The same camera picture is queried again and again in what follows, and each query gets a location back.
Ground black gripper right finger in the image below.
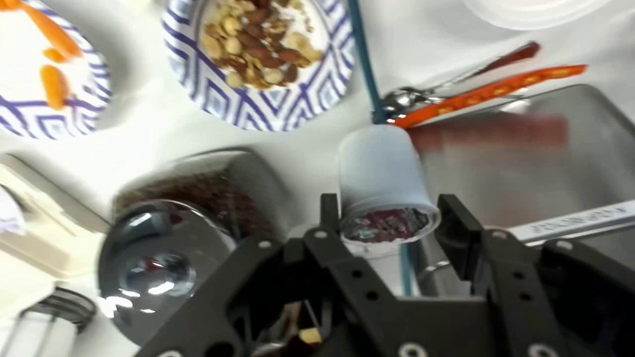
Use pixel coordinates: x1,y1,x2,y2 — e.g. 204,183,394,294
436,195,569,357

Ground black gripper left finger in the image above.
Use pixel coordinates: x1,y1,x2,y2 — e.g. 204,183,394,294
303,193,394,357

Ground small white coffee pod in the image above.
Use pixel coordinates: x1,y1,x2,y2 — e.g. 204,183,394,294
337,125,440,244

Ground stainless steel recycling bin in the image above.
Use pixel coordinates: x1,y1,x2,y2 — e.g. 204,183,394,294
402,82,635,300

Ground glass jar with chrome lid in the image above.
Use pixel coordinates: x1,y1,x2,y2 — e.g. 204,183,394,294
97,149,289,345

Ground metal spoon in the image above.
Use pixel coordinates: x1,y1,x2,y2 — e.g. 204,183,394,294
381,42,539,123

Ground patterned plate with nuts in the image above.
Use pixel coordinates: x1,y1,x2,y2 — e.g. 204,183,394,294
162,0,355,131

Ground beige tray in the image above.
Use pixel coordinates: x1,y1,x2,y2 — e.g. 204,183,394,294
0,155,109,278

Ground clear shaker with black lid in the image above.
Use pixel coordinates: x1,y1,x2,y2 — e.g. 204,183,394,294
0,288,97,357

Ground white bowl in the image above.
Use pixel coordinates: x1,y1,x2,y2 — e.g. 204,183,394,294
462,0,611,30

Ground patterned plate with orange snacks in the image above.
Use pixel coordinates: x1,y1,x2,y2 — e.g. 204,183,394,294
0,0,111,141

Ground orange handled tool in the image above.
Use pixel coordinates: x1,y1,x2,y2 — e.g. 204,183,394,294
394,64,585,129

